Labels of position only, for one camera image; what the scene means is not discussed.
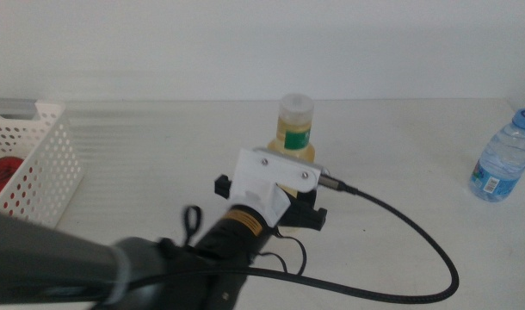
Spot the clear water bottle blue cap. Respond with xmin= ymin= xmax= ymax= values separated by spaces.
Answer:
xmin=468 ymin=107 xmax=525 ymax=203

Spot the red cola can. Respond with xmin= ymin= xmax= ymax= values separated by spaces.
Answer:
xmin=0 ymin=156 xmax=26 ymax=208

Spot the white perforated plastic basket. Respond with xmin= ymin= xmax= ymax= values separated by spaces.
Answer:
xmin=0 ymin=97 xmax=83 ymax=229

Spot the thin black wire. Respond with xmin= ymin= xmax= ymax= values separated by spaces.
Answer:
xmin=182 ymin=205 xmax=203 ymax=247
xmin=253 ymin=232 xmax=309 ymax=276

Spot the yellow liquid bottle white cap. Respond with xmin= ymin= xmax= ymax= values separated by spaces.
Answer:
xmin=266 ymin=92 xmax=318 ymax=236

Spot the thick black braided cable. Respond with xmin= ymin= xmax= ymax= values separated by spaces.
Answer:
xmin=128 ymin=174 xmax=460 ymax=305

